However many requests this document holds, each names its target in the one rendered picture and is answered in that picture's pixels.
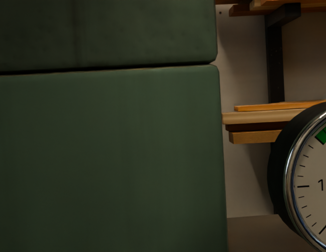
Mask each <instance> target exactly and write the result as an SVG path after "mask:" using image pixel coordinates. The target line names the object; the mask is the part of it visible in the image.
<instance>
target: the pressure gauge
mask: <svg viewBox="0 0 326 252"><path fill-rule="evenodd" d="M267 185H268V191H269V195H270V198H271V201H272V204H273V206H274V208H275V210H276V212H277V213H278V215H279V216H280V218H281V219H282V221H283V222H284V223H285V224H286V225H287V226H288V227H289V228H290V229H291V230H292V231H294V232H295V233H296V234H297V235H299V236H300V237H302V238H303V239H304V240H305V241H306V242H307V243H308V244H309V245H310V246H311V247H313V248H314V249H315V250H316V251H318V252H326V102H322V103H319V104H316V105H313V106H311V107H309V108H307V109H305V110H303V111H302V112H300V113H299V114H298V115H296V116H295V117H294V118H293V119H292V120H291V121H289V122H288V123H287V124H286V125H285V127H284V128H283V129H282V131H281V132H280V133H279V135H278V137H277V139H276V140H275V142H274V144H273V147H272V150H271V152H270V155H269V160H268V165H267Z"/></svg>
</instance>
